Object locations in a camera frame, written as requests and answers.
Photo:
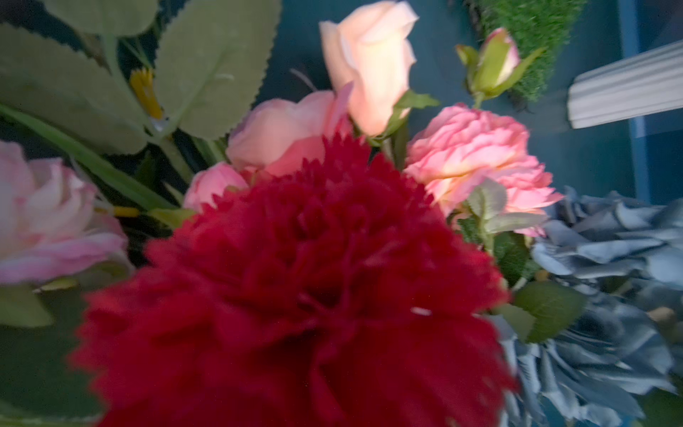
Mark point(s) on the pink flower bunch on table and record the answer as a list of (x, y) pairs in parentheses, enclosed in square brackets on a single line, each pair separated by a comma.
[(156, 119)]

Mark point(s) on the green artificial grass mat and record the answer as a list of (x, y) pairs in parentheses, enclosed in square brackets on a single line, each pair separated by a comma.
[(533, 24)]

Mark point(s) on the blue hydrangea bunch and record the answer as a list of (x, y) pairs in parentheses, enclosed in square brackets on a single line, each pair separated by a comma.
[(612, 305)]

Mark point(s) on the white ribbed ceramic vase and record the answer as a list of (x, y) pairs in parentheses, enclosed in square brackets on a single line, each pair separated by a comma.
[(642, 85)]

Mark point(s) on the red carnation flower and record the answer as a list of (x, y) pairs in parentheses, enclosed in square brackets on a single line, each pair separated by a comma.
[(334, 296)]

